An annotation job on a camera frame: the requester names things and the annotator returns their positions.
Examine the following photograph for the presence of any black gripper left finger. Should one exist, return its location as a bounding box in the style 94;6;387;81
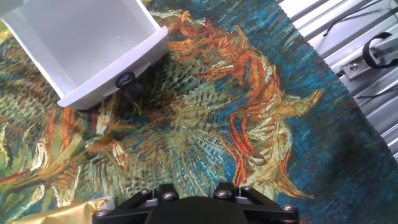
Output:
93;183;180;224

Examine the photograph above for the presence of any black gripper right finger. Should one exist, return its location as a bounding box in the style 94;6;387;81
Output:
214;182;299;224

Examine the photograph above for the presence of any white plastic drawer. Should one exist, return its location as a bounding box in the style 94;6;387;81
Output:
0;0;170;110

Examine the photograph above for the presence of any gold tissue pack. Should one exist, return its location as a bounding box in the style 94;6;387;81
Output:
7;195;116;224

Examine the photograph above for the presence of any sunflower painting tablecloth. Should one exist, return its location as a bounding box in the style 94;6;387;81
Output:
0;0;398;224

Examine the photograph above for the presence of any thin black cable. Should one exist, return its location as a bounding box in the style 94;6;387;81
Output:
323;0;383;37
357;86;398;100

